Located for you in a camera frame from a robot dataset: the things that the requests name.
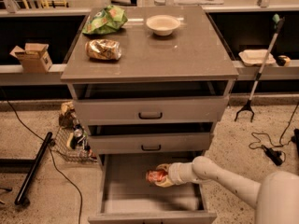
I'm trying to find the grey top drawer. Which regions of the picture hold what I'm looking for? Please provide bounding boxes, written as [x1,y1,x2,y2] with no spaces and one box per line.
[73,97,228,125]

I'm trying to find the black floor cable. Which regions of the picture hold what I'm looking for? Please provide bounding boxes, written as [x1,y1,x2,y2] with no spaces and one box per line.
[0,87,84,224]

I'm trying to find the wire basket with items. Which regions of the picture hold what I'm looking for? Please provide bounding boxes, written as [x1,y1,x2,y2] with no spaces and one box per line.
[53,125,96,162]

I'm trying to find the grey middle drawer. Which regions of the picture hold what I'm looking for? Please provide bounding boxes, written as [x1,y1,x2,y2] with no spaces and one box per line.
[88,133,213,154]

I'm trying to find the grey drawer cabinet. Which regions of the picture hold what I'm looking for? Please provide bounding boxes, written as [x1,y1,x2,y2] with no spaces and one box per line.
[61,5,240,224]

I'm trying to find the red coke can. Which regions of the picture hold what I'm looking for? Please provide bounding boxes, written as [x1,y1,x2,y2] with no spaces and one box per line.
[146,169,167,183]

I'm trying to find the grey bottom drawer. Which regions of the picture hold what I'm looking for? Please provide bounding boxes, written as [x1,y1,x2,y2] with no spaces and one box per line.
[88,151,217,224]

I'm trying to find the green chip bag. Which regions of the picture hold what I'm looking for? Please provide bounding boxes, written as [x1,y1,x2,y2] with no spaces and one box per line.
[82,5,128,35]

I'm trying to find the grey drawer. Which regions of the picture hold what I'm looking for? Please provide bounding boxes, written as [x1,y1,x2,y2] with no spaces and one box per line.
[88,133,213,154]
[88,151,217,224]
[73,97,228,125]

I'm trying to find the white takeout tray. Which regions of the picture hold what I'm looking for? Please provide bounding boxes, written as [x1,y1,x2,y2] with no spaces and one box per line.
[238,49,267,66]

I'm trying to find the white paper bowl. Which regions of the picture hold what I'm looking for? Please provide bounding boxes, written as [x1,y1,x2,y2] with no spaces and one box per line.
[146,15,180,36]

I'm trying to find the grabber reacher tool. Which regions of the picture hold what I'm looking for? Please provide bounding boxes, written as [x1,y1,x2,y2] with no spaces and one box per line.
[235,14,285,121]

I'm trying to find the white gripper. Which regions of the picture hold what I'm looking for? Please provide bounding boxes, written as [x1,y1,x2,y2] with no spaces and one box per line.
[155,162,195,188]

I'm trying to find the yellow tape measure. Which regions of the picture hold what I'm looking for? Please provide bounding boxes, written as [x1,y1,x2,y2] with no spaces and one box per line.
[277,55,291,66]

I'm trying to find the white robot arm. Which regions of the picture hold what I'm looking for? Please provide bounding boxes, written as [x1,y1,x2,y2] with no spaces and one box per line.
[148,156,299,224]

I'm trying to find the small cardboard box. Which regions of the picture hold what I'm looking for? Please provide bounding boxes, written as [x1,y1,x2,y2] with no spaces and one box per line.
[10,43,52,73]

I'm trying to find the black metal leg bar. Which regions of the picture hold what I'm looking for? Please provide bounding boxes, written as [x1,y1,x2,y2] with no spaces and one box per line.
[14,132,52,205]

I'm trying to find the black power adapter with cord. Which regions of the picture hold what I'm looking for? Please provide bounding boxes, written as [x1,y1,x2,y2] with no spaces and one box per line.
[249,103,299,167]

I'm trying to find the brown paper bag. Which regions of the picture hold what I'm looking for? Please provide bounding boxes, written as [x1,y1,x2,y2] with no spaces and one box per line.
[59,101,76,128]

